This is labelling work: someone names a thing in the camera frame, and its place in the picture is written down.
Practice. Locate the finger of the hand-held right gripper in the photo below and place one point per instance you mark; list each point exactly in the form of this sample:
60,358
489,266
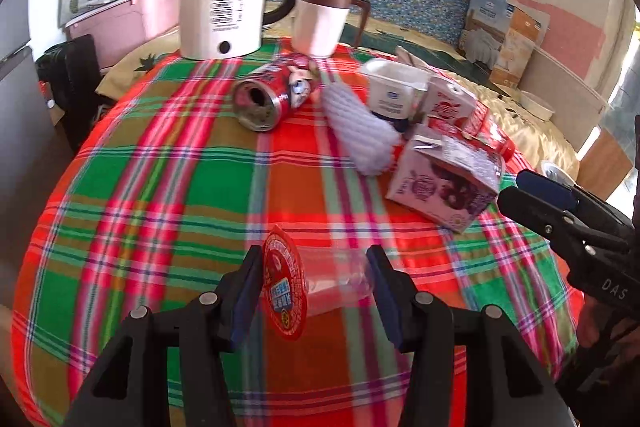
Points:
547,189
535,212

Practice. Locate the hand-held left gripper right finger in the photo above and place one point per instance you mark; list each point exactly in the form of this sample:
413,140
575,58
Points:
387,307

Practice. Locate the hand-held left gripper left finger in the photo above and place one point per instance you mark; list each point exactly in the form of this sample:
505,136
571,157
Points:
244,307

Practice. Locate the red snack wrapper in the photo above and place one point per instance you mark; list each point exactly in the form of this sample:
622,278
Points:
497,142

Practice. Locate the clear plastic cup red lid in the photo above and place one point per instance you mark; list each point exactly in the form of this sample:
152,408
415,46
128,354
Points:
320,279

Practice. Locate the purple milk carton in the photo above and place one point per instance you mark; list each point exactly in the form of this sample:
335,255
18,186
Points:
440,187

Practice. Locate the white yogurt cup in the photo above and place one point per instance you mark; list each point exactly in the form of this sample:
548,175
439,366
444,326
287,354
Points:
390,94

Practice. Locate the red drink can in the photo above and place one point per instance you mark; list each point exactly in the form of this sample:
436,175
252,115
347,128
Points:
270,94

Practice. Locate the person's right hand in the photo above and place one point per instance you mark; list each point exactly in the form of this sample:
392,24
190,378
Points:
592,324

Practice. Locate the white round dish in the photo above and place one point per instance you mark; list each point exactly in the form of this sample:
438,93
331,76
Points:
562,172

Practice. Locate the beige satin blanket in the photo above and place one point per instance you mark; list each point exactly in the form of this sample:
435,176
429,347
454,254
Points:
540,142

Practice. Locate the wooden board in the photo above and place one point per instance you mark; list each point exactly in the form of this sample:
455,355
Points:
602,164

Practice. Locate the white bowl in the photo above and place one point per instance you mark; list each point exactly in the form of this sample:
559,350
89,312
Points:
539,104

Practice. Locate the plaid tablecloth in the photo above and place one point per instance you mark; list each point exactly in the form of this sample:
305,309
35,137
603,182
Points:
165,187

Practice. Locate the cardboard product box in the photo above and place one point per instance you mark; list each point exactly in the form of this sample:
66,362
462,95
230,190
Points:
520,47

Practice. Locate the blue bedding package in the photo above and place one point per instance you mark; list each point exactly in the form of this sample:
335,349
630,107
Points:
482,29

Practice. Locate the yellow pineapple bedsheet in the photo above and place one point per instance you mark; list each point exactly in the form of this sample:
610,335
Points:
135,67

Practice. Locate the white mug brown rim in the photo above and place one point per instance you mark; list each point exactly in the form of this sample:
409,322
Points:
317,24

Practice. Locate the grey cabinet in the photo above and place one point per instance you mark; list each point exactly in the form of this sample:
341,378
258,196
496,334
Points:
22,107

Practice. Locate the pink storage box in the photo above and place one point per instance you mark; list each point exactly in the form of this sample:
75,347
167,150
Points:
125,29

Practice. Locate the white wall panel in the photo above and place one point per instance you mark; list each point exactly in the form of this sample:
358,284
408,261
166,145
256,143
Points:
565,92

